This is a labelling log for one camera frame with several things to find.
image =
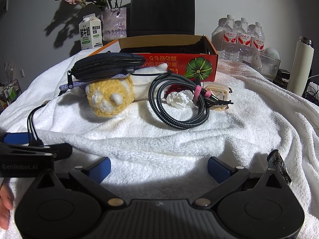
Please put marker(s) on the white thermos flask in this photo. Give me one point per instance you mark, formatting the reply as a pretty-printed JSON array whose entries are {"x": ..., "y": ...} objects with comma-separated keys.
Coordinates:
[{"x": 300, "y": 69}]

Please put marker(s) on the dark zip pouch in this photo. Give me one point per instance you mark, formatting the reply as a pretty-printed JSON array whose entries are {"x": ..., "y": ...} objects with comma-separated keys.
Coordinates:
[{"x": 104, "y": 64}]

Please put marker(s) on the black foil packet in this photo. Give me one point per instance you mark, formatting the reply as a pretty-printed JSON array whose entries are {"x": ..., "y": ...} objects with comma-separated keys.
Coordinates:
[{"x": 278, "y": 161}]

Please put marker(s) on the white green milk carton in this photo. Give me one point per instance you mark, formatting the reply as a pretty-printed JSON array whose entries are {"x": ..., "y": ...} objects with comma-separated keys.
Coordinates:
[{"x": 89, "y": 33}]

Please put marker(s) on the yellow white plush toy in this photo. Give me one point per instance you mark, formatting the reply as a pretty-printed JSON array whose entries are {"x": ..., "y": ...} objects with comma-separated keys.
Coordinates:
[{"x": 107, "y": 92}]

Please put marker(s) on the clear water bottle red label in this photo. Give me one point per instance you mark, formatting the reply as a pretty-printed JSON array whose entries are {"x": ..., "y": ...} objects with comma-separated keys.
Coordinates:
[
  {"x": 258, "y": 41},
  {"x": 244, "y": 38},
  {"x": 230, "y": 36},
  {"x": 218, "y": 36}
]

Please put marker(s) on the white terry towel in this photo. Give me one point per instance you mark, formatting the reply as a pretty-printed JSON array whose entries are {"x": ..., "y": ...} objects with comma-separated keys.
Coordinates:
[{"x": 149, "y": 142}]

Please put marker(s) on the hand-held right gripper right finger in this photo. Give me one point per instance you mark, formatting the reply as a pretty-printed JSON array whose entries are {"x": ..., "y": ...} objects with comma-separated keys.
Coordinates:
[{"x": 219, "y": 170}]

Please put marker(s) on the lavender glass vase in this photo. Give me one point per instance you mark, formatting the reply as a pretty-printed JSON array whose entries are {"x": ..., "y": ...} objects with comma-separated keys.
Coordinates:
[{"x": 114, "y": 25}]

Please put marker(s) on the white round gadget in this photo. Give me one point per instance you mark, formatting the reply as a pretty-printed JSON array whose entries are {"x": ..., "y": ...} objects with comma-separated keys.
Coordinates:
[{"x": 271, "y": 52}]

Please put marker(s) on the person's left hand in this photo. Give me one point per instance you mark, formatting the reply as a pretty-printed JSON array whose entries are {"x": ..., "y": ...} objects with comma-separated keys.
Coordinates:
[{"x": 5, "y": 204}]

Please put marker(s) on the small black box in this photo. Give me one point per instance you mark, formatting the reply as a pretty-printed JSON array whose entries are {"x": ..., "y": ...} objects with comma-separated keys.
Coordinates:
[{"x": 284, "y": 74}]

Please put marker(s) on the cream charger plug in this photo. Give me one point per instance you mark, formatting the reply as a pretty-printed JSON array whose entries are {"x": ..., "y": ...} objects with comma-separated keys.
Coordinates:
[{"x": 218, "y": 93}]

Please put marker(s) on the dark red cloth piece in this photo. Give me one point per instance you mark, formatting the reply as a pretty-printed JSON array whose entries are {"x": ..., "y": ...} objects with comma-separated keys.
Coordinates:
[{"x": 174, "y": 89}]

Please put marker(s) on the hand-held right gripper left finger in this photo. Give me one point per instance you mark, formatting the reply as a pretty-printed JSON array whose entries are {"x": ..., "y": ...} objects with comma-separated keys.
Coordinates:
[{"x": 98, "y": 170}]

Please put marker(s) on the black paper bag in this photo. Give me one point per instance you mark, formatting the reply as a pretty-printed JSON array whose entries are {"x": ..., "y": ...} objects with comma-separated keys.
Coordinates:
[{"x": 162, "y": 12}]

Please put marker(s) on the clear glass cup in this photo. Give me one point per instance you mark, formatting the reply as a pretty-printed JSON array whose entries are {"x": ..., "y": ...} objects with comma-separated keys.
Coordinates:
[{"x": 269, "y": 66}]

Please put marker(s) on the white wall socket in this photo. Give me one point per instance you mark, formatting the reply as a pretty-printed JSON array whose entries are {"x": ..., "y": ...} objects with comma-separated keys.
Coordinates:
[{"x": 22, "y": 73}]

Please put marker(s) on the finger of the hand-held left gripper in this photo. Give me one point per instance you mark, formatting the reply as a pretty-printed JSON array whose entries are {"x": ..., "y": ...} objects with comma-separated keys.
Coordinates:
[
  {"x": 59, "y": 150},
  {"x": 16, "y": 139}
]

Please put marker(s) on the lavender fabric pouch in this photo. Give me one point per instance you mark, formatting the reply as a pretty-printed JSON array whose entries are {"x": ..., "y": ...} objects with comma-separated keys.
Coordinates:
[{"x": 65, "y": 86}]

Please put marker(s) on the white tissue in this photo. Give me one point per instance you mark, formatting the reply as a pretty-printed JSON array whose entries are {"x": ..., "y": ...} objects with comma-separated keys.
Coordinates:
[{"x": 179, "y": 99}]

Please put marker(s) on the red orange cardboard box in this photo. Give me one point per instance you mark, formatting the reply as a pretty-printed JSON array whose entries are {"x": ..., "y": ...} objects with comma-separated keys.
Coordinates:
[{"x": 159, "y": 59}]

